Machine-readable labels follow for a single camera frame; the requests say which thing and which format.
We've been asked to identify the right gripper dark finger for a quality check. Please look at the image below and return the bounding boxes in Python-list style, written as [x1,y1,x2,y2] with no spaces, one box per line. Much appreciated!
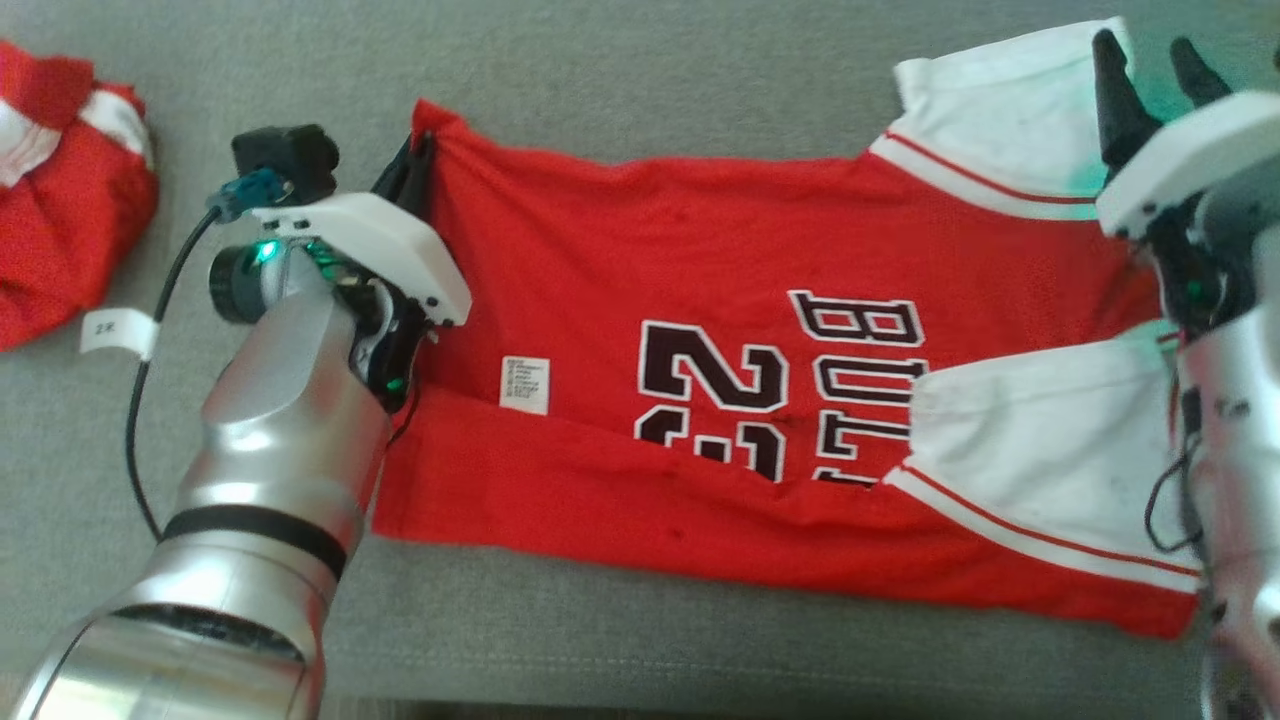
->
[1092,28,1161,171]
[1170,38,1233,106]

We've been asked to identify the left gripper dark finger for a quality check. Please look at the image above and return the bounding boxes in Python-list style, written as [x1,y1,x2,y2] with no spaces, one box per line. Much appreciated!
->
[372,135,426,206]
[412,132,438,236]

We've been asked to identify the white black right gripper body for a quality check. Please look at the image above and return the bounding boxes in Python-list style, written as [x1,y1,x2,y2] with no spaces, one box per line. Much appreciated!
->
[1097,92,1280,239]

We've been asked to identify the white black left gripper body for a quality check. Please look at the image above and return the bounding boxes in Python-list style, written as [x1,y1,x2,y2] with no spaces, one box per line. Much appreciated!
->
[250,193,473,328]

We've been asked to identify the red jersey with white sleeves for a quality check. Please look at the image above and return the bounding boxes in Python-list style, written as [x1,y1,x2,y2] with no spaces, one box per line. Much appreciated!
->
[372,15,1206,641]

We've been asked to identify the red shorts with white stripes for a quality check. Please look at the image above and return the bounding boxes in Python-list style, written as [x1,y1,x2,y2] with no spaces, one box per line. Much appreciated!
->
[0,40,161,363]

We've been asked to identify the grey sofa seat cushion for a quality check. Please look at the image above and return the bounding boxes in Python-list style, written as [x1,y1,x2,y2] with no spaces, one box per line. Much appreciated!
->
[0,0,1280,720]

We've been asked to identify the left arm black cable teal plug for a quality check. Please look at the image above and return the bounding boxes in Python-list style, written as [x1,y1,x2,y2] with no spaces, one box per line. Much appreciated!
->
[125,168,289,543]

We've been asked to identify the arm black cable teal plug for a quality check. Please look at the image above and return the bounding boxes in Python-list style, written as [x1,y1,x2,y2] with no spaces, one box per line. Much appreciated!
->
[1145,385,1206,556]
[125,168,289,543]

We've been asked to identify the right arm black cable teal plug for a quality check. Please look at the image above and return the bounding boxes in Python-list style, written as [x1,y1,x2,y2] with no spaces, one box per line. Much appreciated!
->
[1145,385,1206,556]

